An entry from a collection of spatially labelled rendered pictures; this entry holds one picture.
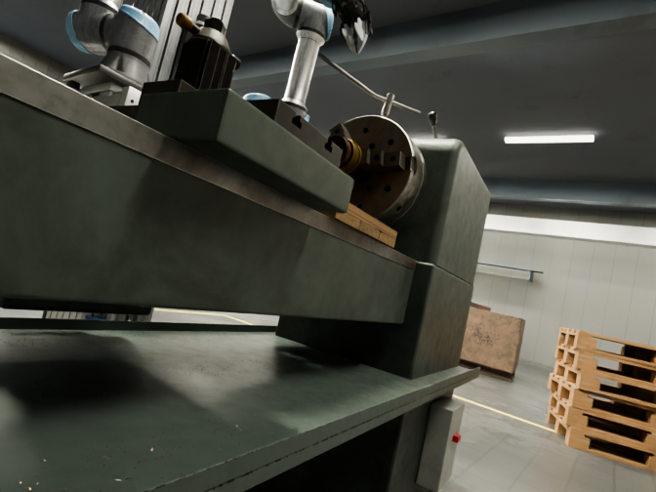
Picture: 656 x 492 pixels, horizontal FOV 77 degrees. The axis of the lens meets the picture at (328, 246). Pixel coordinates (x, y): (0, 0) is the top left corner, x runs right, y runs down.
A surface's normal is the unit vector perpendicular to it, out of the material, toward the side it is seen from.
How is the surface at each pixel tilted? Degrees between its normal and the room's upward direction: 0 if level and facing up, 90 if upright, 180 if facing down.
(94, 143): 90
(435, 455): 90
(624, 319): 90
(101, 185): 90
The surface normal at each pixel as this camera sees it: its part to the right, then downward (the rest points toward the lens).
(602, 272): -0.56, -0.20
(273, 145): 0.84, 0.15
